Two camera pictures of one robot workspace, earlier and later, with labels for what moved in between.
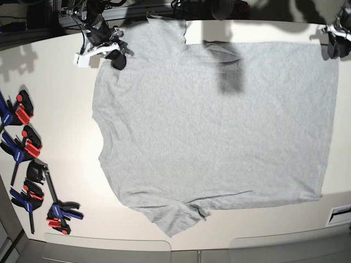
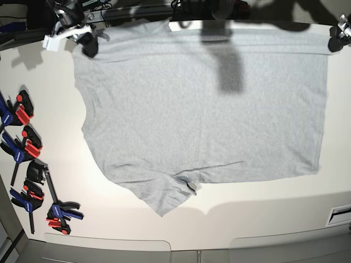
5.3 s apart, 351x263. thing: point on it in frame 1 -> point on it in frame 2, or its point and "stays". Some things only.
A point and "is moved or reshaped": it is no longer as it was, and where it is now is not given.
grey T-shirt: (187, 127) is moved or reshaped
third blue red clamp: (30, 197) stays
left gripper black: (337, 47) -> (335, 43)
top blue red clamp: (17, 114) stays
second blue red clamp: (20, 152) stays
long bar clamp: (60, 212) stays
